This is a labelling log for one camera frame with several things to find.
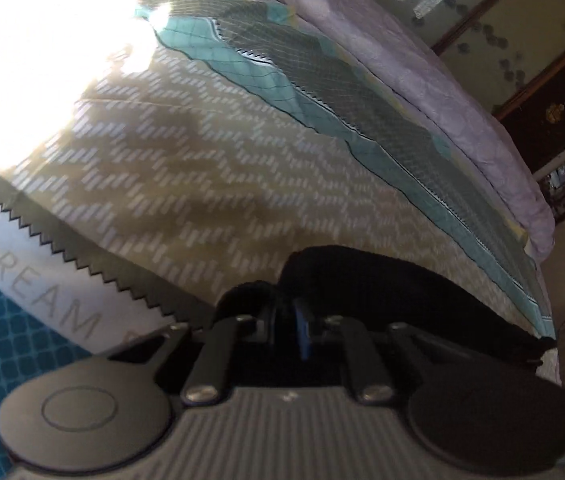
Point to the black pants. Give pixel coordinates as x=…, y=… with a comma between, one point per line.
x=387, y=285

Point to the dark wooden door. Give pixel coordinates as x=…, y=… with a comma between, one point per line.
x=562, y=90

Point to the patterned teal and beige bedspread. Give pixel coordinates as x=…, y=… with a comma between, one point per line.
x=162, y=185

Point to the wooden wardrobe with glass doors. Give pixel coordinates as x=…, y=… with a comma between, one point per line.
x=537, y=25

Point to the lilac floral quilt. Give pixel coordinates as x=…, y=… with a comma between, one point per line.
x=412, y=60

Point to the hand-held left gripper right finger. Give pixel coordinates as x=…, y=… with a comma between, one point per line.
x=306, y=335

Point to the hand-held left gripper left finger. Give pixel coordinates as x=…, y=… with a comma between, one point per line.
x=242, y=340

